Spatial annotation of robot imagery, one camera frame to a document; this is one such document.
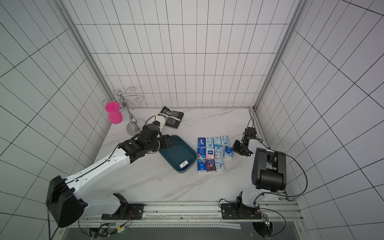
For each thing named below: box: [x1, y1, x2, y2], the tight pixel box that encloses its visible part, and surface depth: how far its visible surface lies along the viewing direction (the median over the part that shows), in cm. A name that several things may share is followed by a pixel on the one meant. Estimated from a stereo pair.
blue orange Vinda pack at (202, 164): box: [197, 158, 207, 172], surface depth 89 cm
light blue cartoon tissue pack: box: [213, 136, 222, 147], surface depth 99 cm
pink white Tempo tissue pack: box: [206, 147, 215, 159], surface depth 94 cm
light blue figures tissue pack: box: [214, 144, 224, 159], surface depth 94 cm
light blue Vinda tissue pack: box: [205, 137, 215, 148], surface depth 97 cm
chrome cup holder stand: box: [102, 86, 146, 136], surface depth 94 cm
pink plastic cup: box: [105, 101, 124, 125], surface depth 84 cm
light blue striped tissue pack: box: [214, 158, 225, 171], surface depth 89 cm
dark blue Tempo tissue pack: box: [197, 137, 207, 151], surface depth 97 cm
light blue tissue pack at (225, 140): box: [220, 135, 230, 146], surface depth 99 cm
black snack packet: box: [158, 106, 184, 129], surface depth 115 cm
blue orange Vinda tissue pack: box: [197, 146, 207, 159], surface depth 94 cm
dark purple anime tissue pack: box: [206, 159, 217, 172], surface depth 87 cm
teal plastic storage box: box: [158, 135, 198, 172], surface depth 94 cm
